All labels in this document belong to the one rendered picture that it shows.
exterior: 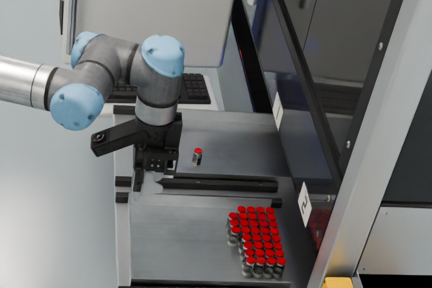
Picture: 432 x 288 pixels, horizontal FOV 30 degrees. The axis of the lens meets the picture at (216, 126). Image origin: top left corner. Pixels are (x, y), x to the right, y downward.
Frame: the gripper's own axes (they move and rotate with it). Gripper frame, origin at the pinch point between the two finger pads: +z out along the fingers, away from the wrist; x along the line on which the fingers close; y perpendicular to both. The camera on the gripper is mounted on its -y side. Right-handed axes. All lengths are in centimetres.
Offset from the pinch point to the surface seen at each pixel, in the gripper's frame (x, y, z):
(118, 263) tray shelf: 1.2, -1.1, 21.5
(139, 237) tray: 9.0, 3.4, 21.2
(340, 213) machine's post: -9.9, 38.7, -7.1
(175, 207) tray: 19.4, 12.0, 21.2
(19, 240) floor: 91, -30, 109
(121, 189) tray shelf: 24.9, -0.4, 21.5
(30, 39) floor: 226, -38, 110
